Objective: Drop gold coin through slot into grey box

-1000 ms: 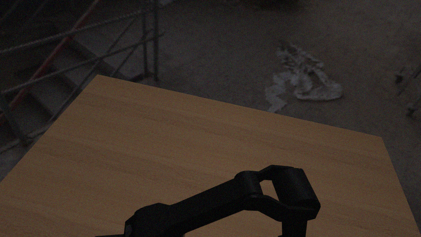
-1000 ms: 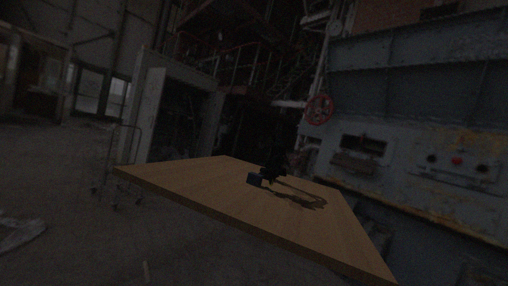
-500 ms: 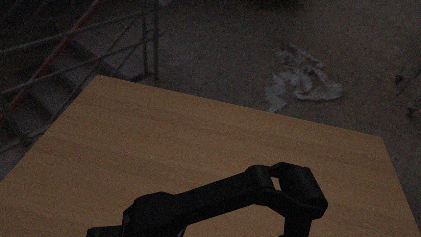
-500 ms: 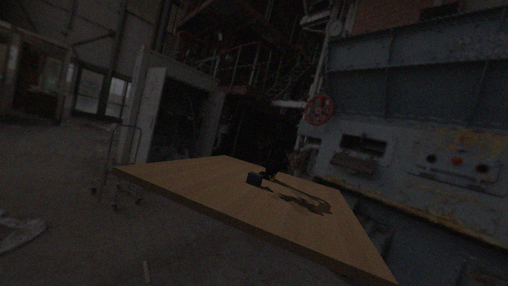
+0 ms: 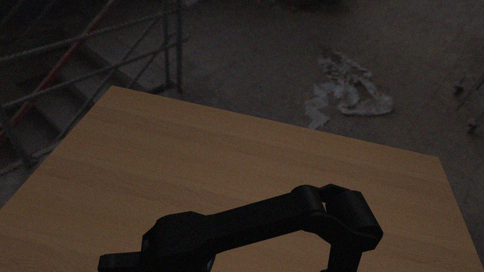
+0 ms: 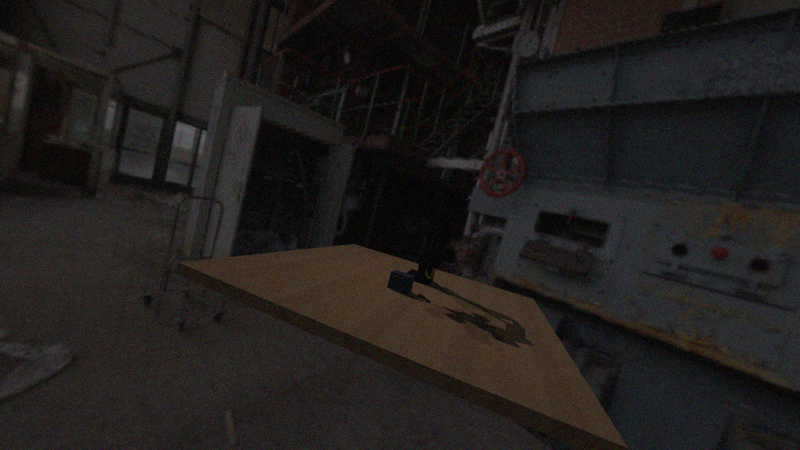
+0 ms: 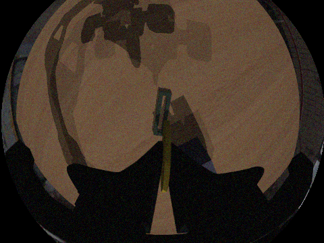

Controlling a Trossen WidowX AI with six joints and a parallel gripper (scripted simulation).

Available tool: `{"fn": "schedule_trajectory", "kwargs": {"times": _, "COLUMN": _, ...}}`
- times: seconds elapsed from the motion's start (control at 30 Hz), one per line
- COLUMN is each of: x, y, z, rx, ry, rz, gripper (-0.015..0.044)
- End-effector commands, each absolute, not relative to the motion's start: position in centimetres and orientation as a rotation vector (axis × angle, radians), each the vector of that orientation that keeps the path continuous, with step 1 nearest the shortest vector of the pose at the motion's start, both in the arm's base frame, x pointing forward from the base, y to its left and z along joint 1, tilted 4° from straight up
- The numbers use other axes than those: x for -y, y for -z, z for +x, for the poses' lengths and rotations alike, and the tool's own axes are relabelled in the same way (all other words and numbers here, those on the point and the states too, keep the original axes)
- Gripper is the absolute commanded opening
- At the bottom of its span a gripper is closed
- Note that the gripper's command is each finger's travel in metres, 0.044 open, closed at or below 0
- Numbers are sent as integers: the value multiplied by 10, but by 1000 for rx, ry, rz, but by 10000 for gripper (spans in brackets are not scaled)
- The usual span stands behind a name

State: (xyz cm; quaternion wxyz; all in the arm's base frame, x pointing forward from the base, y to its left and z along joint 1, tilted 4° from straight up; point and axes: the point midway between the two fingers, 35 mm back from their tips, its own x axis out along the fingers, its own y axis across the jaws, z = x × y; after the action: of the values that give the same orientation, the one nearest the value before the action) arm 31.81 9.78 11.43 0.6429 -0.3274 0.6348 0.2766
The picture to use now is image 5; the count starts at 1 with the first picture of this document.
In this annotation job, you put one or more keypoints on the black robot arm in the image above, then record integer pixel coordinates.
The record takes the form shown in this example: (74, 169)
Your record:
(186, 242)

